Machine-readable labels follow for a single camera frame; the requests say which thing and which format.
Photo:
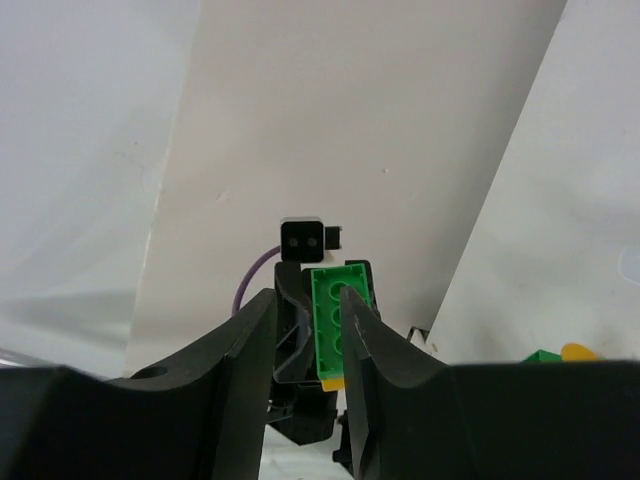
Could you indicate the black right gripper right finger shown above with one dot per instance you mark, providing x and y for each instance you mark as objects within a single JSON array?
[{"x": 413, "y": 417}]

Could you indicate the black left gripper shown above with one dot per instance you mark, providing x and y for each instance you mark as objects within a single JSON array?
[{"x": 299, "y": 409}]

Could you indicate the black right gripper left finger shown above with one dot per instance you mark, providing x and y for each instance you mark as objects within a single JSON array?
[{"x": 199, "y": 413}]

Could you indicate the green lego plate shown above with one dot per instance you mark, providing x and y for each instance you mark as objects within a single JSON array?
[{"x": 326, "y": 285}]

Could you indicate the green yellow lego stack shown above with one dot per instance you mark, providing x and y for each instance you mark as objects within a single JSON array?
[{"x": 570, "y": 352}]

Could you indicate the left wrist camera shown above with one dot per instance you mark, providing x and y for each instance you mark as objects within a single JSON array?
[{"x": 307, "y": 239}]

